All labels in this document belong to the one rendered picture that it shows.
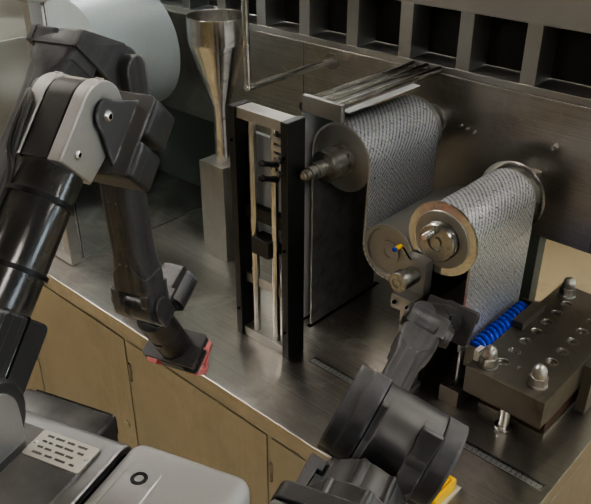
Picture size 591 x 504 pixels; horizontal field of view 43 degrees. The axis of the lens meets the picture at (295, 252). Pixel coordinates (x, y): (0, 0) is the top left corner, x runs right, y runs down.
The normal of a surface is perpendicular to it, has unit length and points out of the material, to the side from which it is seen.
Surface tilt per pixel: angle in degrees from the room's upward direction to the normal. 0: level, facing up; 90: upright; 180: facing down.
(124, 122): 90
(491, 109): 90
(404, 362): 21
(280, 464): 90
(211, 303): 0
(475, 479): 0
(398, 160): 92
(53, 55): 44
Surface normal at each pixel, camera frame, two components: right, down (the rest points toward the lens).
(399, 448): -0.13, -0.09
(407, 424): 0.09, -0.45
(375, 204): 0.73, 0.36
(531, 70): -0.68, 0.36
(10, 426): 0.92, 0.20
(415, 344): 0.25, -0.68
